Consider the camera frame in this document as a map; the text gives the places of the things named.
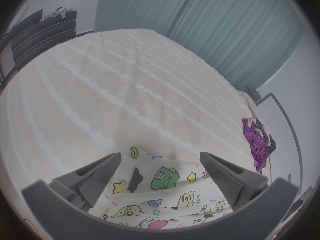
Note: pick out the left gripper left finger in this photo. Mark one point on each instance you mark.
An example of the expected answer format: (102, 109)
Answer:
(92, 179)

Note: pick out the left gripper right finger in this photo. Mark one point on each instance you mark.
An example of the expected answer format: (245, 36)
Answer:
(230, 179)

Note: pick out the white printed pyjama top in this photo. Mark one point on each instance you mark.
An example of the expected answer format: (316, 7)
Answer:
(162, 204)

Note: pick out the bed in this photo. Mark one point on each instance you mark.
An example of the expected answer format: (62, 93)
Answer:
(100, 96)

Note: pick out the pile of clothes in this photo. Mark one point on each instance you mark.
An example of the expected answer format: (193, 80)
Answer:
(58, 13)

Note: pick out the purple satin garment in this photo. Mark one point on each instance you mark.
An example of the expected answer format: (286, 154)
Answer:
(257, 146)

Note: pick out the black garment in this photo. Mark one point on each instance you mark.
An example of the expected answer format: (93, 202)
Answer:
(272, 146)

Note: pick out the pink and grey garment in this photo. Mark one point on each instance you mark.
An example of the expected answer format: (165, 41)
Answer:
(262, 130)

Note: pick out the pale pink pillow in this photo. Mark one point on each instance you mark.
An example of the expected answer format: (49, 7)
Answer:
(250, 104)

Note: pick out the grey bedside table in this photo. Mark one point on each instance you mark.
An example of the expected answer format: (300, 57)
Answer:
(252, 92)

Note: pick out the blue-green curtain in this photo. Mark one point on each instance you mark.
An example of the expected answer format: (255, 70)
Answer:
(140, 6)
(245, 34)

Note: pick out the dark grey chest of drawers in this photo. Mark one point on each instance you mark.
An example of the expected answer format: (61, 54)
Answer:
(45, 36)

